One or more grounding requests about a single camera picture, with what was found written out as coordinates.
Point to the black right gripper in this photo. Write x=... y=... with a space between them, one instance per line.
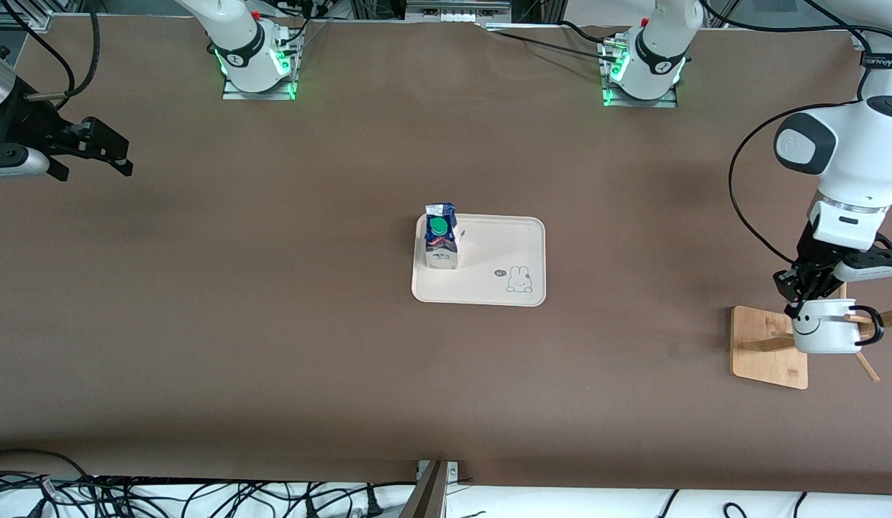
x=30 y=124

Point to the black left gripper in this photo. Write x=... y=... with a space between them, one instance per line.
x=810 y=267

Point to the white smiley face cup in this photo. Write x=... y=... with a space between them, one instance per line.
x=827 y=334

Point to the blue white milk carton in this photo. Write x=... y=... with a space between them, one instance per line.
x=442 y=248

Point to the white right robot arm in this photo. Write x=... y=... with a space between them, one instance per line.
x=241 y=43

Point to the wooden cup stand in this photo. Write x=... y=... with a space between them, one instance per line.
x=766 y=360

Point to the cream rabbit print tray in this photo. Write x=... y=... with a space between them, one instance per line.
x=496 y=252

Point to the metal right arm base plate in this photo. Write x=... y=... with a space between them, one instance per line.
x=237 y=95

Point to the aluminium corner frame extrusion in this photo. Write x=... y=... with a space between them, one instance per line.
x=29 y=20

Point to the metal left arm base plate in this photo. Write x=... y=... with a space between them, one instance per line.
x=662 y=103

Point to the grey aluminium frame rail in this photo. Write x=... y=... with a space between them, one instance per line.
x=457 y=6

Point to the aluminium profile with bracket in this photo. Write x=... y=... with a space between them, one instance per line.
x=428 y=496

